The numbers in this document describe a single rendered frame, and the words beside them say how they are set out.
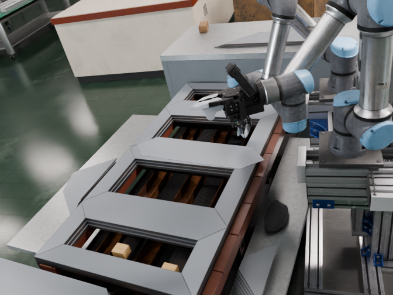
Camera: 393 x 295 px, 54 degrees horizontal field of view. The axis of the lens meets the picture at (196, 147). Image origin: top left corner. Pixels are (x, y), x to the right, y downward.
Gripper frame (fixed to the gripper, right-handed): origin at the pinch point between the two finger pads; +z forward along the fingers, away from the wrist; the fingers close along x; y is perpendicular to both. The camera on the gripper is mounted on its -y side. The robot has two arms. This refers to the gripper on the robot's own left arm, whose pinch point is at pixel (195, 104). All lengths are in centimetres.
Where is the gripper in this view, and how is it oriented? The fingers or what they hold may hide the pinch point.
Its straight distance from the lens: 113.5
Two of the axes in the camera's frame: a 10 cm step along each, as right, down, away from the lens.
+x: -1.6, -4.1, 9.0
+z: -9.6, 2.7, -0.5
